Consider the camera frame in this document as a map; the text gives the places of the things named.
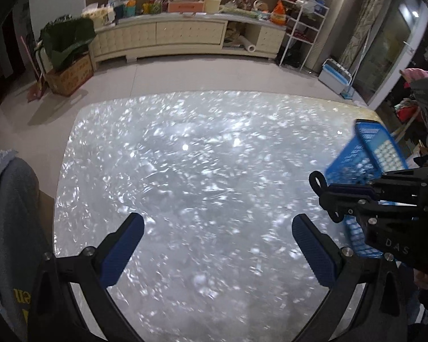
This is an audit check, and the pink clothes pile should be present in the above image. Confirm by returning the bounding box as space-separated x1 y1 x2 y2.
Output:
399 68 428 88

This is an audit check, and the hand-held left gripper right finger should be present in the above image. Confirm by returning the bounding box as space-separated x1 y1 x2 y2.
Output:
292 214 409 342

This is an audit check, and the blue and white mop bucket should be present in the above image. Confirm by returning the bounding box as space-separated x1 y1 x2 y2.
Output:
318 58 354 97

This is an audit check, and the blue plastic laundry basket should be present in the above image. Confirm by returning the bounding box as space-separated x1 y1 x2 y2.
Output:
308 119 409 259

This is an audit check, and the orange bag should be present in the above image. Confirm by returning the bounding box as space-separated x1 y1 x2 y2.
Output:
271 1 286 25

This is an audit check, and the white metal shelf rack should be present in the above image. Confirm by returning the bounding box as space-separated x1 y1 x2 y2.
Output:
279 0 330 70

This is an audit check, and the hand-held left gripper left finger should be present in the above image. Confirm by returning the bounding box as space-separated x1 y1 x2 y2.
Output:
28 213 145 342

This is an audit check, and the white paper roll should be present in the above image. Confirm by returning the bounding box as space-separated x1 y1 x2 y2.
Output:
238 36 257 53

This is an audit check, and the patterned curtain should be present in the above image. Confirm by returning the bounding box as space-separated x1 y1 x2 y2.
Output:
339 0 396 72

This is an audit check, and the beige television cabinet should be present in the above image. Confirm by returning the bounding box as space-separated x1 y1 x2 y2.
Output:
89 11 288 63

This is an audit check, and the glass sliding door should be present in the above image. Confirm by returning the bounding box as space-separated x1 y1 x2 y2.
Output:
353 0 428 107

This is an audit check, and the brown wicker box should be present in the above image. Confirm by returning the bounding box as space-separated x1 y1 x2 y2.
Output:
45 55 94 97

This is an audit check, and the pink box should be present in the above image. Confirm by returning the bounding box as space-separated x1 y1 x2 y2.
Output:
167 0 205 14

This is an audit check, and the person's right hand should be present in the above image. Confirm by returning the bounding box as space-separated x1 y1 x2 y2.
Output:
413 269 428 290

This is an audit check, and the broom with pink handle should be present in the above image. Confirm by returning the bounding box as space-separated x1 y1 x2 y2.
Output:
19 36 45 102

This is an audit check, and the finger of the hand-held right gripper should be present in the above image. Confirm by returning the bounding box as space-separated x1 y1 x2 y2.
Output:
319 183 382 202
321 199 370 223

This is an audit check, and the cream patterned box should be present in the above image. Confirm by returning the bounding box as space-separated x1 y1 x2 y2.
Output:
82 3 115 27

